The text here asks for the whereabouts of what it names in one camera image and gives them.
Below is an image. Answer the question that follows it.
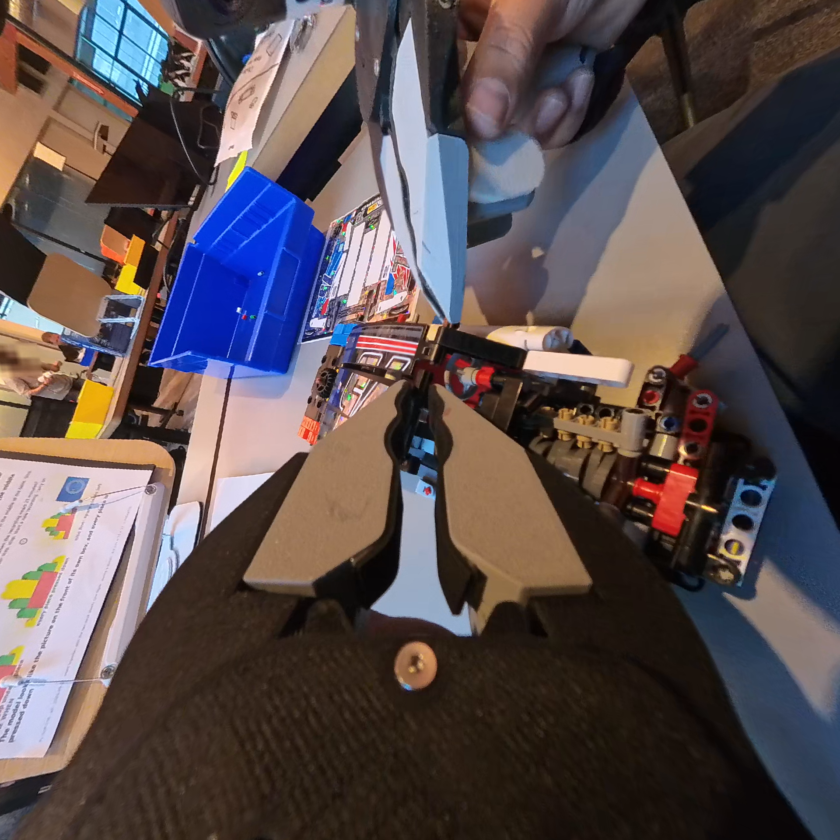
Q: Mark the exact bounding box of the blue storage bin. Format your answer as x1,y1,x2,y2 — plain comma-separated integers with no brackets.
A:
150,166,327,378

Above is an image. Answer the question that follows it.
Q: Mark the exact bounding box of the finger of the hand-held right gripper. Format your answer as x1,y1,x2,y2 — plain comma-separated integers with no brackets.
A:
378,133,452,324
392,17,471,322

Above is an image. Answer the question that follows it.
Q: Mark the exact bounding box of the toy brick car model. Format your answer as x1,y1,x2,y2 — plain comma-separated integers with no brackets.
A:
298,322,778,588

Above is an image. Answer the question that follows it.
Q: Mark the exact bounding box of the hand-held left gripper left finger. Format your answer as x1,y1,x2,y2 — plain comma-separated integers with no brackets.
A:
243,381,417,621

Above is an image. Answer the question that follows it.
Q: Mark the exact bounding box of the brown cardboard panel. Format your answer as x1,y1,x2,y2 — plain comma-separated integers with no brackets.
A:
28,255,112,336

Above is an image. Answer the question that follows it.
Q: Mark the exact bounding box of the yellow storage bin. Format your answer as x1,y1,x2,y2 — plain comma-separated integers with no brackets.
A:
115,236,147,294
66,379,116,439

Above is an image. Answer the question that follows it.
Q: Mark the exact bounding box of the holographic sticker sheet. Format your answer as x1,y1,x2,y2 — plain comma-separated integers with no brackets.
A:
303,195,421,343

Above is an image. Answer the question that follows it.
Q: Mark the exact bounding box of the person's right hand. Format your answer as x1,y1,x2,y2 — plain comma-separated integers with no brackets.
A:
458,0,657,151

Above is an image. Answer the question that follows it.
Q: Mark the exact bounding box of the grey desk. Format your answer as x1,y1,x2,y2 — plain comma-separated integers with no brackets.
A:
172,79,840,798

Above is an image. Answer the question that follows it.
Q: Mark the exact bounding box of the clear acrylic sign holder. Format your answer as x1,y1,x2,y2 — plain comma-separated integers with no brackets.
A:
98,295,142,355

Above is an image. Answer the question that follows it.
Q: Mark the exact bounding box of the black monitor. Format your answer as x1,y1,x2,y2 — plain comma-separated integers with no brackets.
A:
85,98,224,211

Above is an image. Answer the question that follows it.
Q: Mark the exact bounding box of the large window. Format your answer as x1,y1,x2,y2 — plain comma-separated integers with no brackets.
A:
75,0,170,106

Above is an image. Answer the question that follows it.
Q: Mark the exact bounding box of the white paper sheet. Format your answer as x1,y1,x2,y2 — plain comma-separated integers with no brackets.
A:
215,20,296,165

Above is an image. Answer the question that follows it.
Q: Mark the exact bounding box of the wooden document stand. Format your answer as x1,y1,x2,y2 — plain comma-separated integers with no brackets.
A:
0,438,204,785

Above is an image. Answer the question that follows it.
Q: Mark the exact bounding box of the printed instruction sheet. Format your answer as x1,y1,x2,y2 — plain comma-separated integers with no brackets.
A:
0,456,153,759

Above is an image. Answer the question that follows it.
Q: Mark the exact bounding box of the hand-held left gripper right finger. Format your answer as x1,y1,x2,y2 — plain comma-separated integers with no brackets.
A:
427,384,592,636

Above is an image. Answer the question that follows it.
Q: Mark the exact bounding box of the black folding panel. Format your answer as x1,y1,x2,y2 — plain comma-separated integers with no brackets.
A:
0,217,47,303

